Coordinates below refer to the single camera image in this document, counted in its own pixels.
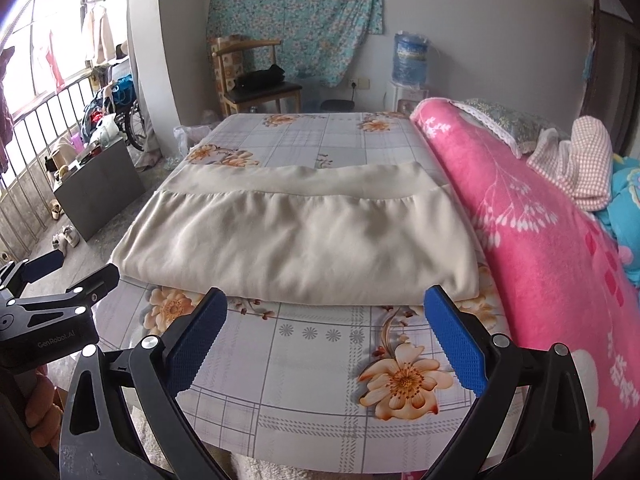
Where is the hanging pink garment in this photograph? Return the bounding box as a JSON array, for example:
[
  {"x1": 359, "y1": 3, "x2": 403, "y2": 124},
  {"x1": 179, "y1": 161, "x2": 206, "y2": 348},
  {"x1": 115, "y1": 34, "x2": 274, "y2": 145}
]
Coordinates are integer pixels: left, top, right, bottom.
[{"x1": 42, "y1": 30, "x2": 66, "y2": 88}]

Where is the black bag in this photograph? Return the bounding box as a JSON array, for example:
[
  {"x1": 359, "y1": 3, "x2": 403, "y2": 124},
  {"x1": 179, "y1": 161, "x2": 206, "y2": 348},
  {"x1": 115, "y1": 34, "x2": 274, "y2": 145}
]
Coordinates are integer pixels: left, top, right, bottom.
[{"x1": 234, "y1": 65, "x2": 287, "y2": 90}]

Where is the dark grey cabinet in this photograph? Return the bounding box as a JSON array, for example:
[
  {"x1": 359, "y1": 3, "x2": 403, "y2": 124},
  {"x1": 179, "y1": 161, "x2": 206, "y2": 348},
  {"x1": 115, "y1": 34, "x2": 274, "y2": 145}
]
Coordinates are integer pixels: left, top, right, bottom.
[{"x1": 52, "y1": 137, "x2": 147, "y2": 242}]

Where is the teal floral hanging cloth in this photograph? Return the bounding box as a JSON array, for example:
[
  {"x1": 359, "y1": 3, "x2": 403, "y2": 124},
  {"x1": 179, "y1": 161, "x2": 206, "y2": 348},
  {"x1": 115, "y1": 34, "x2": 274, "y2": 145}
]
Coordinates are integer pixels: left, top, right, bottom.
[{"x1": 206, "y1": 0, "x2": 385, "y2": 88}]

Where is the white water dispenser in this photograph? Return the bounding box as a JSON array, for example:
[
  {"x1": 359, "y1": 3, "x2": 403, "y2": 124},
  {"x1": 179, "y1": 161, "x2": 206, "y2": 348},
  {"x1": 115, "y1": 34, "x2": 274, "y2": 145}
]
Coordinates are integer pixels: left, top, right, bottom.
[{"x1": 384, "y1": 82, "x2": 431, "y2": 115}]

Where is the bed with floral sheet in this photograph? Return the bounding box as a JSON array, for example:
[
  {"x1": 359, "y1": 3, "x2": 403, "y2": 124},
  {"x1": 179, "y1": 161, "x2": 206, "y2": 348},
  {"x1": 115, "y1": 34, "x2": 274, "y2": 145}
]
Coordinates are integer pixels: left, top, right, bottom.
[{"x1": 92, "y1": 111, "x2": 516, "y2": 476}]

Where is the metal window railing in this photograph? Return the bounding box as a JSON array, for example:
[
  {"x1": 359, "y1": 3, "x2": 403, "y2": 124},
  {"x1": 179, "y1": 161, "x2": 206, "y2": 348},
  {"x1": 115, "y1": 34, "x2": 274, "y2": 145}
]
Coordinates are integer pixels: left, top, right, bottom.
[{"x1": 0, "y1": 77, "x2": 108, "y2": 261}]

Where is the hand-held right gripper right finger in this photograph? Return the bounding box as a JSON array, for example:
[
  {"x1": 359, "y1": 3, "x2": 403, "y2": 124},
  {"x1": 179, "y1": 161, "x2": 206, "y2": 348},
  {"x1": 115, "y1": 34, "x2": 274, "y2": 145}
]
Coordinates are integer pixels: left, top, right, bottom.
[{"x1": 423, "y1": 285, "x2": 587, "y2": 480}]

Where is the brown wooden door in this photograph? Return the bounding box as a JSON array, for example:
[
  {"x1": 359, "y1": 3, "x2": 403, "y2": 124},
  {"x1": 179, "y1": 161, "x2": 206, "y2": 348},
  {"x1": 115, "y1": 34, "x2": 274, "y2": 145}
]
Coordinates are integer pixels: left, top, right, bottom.
[{"x1": 580, "y1": 0, "x2": 640, "y2": 161}]

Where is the blue water bottle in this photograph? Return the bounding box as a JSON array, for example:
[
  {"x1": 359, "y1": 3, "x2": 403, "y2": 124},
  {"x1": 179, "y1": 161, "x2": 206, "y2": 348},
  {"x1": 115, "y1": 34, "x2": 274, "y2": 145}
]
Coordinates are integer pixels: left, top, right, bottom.
[{"x1": 391, "y1": 31, "x2": 430, "y2": 88}]

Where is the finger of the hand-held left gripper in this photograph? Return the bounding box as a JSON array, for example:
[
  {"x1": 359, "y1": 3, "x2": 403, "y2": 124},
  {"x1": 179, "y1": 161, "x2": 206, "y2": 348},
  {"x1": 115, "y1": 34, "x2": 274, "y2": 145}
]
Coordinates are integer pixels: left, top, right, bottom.
[
  {"x1": 0, "y1": 251, "x2": 66, "y2": 301},
  {"x1": 7, "y1": 263, "x2": 121, "y2": 318}
]

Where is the wooden chair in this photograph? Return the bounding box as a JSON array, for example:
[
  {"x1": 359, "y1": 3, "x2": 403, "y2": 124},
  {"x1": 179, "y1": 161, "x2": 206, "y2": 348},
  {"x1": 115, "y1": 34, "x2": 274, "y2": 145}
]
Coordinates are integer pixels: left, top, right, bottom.
[{"x1": 212, "y1": 37, "x2": 303, "y2": 118}]

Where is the wheelchair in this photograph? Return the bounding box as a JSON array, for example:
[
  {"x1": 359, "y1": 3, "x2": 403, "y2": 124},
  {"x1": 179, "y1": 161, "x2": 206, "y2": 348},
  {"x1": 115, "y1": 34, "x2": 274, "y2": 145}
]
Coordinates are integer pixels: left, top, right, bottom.
[{"x1": 82, "y1": 75, "x2": 148, "y2": 153}]

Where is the white plastic bag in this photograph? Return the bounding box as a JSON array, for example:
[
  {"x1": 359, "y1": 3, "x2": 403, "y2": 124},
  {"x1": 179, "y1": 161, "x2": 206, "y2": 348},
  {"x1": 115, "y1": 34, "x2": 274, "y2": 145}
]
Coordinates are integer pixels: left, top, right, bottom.
[{"x1": 173, "y1": 122, "x2": 216, "y2": 156}]

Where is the beige zip jacket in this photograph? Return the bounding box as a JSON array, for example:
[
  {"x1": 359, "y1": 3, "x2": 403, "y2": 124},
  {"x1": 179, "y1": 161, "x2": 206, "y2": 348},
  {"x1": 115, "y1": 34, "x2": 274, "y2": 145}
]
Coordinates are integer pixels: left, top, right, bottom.
[{"x1": 109, "y1": 161, "x2": 481, "y2": 307}]

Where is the person's left hand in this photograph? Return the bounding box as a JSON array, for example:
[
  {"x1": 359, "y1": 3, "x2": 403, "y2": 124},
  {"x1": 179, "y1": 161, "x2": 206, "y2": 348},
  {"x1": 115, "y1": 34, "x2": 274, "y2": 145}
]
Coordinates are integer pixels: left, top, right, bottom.
[{"x1": 22, "y1": 366, "x2": 66, "y2": 431}]

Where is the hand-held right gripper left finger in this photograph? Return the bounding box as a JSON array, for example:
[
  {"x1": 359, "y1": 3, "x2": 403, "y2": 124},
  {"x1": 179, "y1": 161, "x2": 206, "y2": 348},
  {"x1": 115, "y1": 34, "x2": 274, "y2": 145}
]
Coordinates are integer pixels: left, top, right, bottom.
[{"x1": 59, "y1": 287, "x2": 228, "y2": 480}]

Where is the blue cartoon blanket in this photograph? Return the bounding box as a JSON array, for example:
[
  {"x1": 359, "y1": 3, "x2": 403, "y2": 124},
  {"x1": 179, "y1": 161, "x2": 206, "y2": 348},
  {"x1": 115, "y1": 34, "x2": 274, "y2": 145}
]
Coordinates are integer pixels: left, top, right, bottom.
[{"x1": 595, "y1": 152, "x2": 640, "y2": 286}]

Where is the pink blanket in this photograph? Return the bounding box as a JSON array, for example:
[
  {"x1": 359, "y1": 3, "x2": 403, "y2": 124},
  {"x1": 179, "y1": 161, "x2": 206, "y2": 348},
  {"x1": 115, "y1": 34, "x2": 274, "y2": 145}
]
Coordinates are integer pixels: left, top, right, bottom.
[{"x1": 409, "y1": 97, "x2": 640, "y2": 480}]

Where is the hanging beige garment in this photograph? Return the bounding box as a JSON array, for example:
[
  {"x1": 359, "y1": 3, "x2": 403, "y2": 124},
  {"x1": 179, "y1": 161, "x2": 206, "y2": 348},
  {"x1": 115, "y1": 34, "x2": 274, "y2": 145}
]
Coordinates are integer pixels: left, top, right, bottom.
[{"x1": 82, "y1": 2, "x2": 116, "y2": 66}]

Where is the checked cloth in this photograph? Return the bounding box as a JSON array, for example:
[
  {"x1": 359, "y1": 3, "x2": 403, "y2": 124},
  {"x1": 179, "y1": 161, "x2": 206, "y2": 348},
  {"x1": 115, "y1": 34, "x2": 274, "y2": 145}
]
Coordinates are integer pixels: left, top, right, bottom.
[{"x1": 527, "y1": 116, "x2": 613, "y2": 206}]

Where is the lace trimmed pillow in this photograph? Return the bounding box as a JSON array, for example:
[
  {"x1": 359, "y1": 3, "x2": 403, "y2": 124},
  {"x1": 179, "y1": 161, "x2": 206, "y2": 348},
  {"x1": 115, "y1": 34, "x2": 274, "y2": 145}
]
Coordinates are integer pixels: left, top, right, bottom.
[{"x1": 450, "y1": 99, "x2": 571, "y2": 156}]

